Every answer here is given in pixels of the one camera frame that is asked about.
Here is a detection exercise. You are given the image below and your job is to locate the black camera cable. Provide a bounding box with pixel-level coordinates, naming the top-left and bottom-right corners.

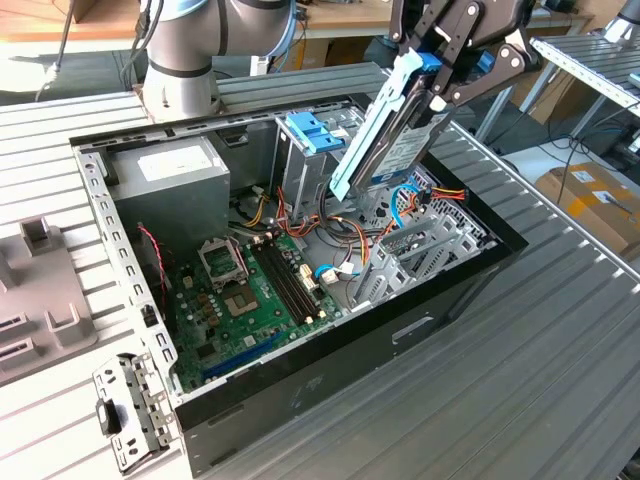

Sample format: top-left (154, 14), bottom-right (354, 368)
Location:
top-left (34, 0), bottom-right (166, 104)

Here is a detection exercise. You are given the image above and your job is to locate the large brown cardboard sheet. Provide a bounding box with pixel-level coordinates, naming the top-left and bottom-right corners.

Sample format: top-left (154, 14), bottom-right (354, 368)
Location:
top-left (509, 64), bottom-right (596, 126)

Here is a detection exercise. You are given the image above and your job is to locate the hard disk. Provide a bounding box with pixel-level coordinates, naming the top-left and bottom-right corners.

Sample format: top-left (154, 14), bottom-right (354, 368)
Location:
top-left (329, 48), bottom-right (494, 204)

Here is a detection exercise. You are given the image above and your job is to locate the grey parts rack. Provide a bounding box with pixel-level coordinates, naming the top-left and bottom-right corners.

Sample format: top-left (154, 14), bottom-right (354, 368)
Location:
top-left (0, 215), bottom-right (99, 386)

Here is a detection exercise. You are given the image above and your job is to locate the light blue drive latch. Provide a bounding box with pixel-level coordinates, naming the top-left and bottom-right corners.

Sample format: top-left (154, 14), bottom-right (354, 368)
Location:
top-left (308, 130), bottom-right (347, 155)

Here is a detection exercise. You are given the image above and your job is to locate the CPU socket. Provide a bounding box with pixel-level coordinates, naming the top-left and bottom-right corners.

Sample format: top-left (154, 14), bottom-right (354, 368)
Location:
top-left (222, 284), bottom-right (261, 319)

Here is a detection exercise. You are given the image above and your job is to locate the wooden desk with box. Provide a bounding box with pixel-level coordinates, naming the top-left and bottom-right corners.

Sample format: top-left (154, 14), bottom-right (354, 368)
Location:
top-left (0, 0), bottom-right (149, 44)

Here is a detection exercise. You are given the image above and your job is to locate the metal socket cover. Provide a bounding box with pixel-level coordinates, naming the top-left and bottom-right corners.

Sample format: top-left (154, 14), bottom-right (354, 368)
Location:
top-left (197, 237), bottom-right (251, 291)

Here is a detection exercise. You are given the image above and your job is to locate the black RAM slot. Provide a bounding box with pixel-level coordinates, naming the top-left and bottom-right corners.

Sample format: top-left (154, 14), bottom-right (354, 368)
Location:
top-left (269, 235), bottom-right (327, 317)
top-left (257, 241), bottom-right (313, 323)
top-left (263, 238), bottom-right (320, 320)
top-left (251, 243), bottom-right (307, 325)

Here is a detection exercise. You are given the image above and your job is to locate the long wooden desk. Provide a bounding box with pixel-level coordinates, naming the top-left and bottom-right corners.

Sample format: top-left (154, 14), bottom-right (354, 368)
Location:
top-left (294, 0), bottom-right (596, 94)

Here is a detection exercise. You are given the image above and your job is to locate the dark blue drive latch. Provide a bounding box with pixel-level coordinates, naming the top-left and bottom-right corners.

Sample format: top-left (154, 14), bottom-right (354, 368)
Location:
top-left (285, 113), bottom-right (329, 151)

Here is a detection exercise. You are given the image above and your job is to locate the cardboard box with labels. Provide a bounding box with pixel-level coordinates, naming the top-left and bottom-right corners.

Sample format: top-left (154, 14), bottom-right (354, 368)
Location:
top-left (534, 162), bottom-right (640, 261)

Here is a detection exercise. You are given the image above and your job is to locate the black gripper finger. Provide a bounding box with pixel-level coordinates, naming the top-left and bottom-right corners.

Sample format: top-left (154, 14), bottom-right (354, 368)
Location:
top-left (432, 32), bottom-right (545, 110)
top-left (389, 0), bottom-right (481, 81)

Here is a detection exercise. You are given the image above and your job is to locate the grey power supply unit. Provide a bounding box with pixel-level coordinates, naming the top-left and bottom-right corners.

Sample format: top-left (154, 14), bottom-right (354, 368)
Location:
top-left (107, 137), bottom-right (232, 251)

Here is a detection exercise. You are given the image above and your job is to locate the yellow wire with white plug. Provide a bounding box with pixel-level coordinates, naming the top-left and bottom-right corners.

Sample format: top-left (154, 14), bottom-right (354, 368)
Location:
top-left (234, 184), bottom-right (274, 229)

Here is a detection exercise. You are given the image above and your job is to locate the metal drive cage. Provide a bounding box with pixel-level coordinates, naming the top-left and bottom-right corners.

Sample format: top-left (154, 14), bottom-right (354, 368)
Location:
top-left (273, 107), bottom-right (396, 224)

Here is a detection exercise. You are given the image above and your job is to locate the green motherboard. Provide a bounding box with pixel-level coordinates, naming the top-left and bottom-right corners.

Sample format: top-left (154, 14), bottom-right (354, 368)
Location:
top-left (167, 232), bottom-right (346, 394)

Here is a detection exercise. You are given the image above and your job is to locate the metal slat side table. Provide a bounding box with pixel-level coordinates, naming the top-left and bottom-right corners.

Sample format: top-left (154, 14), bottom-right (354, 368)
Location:
top-left (474, 32), bottom-right (640, 146)

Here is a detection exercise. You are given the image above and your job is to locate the blue expansion slot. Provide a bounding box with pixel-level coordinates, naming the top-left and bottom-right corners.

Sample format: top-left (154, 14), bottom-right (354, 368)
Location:
top-left (199, 332), bottom-right (284, 381)

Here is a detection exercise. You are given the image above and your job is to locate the black open PC case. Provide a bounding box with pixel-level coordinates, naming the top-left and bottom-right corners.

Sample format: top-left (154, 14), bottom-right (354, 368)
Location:
top-left (68, 92), bottom-right (530, 479)

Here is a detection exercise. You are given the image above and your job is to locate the red yellow power wire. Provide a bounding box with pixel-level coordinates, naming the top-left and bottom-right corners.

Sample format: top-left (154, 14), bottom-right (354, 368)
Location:
top-left (409, 183), bottom-right (469, 214)

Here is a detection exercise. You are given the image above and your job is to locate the metal card retention bracket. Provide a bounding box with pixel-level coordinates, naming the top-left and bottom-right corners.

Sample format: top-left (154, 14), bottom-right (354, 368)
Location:
top-left (92, 352), bottom-right (179, 475)

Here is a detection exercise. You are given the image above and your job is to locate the metal disk bay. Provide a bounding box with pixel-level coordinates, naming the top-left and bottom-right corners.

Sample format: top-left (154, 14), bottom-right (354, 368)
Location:
top-left (349, 214), bottom-right (499, 314)

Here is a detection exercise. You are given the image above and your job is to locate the blue data wire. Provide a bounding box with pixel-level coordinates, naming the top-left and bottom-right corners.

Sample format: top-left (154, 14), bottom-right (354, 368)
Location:
top-left (388, 182), bottom-right (426, 232)

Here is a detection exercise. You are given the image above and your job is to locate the white plug with blue wire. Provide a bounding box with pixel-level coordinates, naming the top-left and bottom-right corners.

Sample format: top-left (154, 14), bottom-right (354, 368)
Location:
top-left (314, 262), bottom-right (359, 286)

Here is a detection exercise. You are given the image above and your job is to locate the small cardboard box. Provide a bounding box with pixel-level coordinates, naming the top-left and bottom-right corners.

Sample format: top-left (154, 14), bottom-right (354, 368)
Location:
top-left (52, 0), bottom-right (99, 25)

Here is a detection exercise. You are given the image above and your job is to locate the orange black wire bundle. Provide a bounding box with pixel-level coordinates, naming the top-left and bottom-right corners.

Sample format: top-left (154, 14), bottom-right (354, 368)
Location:
top-left (272, 187), bottom-right (396, 266)

